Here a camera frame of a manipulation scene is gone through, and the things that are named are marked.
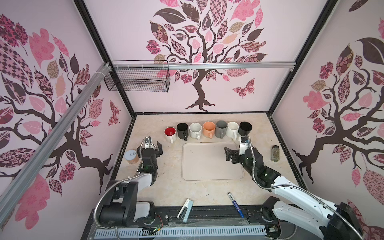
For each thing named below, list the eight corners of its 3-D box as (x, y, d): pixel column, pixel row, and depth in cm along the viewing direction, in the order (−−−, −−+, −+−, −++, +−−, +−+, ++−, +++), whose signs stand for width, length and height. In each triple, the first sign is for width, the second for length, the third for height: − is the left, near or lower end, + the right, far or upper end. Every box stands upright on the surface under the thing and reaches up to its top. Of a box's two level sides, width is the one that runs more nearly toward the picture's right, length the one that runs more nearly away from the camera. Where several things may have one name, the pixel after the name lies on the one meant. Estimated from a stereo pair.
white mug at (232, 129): (225, 139, 106) (227, 132, 100) (226, 128, 113) (228, 120, 106) (236, 140, 105) (238, 133, 99) (236, 129, 112) (238, 122, 105)
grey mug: (215, 141, 105) (217, 132, 97) (214, 129, 112) (215, 120, 104) (226, 141, 105) (228, 132, 97) (224, 129, 112) (226, 120, 104)
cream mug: (187, 140, 105) (187, 133, 98) (190, 129, 112) (190, 121, 105) (199, 142, 104) (199, 135, 97) (202, 130, 110) (202, 123, 104)
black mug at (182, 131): (177, 141, 104) (175, 133, 97) (178, 130, 111) (177, 122, 104) (187, 141, 104) (187, 133, 97) (188, 130, 111) (187, 122, 103)
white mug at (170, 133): (164, 145, 103) (162, 138, 96) (166, 133, 110) (164, 126, 103) (175, 145, 103) (174, 138, 96) (177, 133, 110) (176, 126, 103)
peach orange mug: (203, 142, 105) (203, 134, 98) (202, 129, 113) (203, 121, 106) (214, 142, 105) (216, 134, 98) (213, 129, 113) (214, 121, 106)
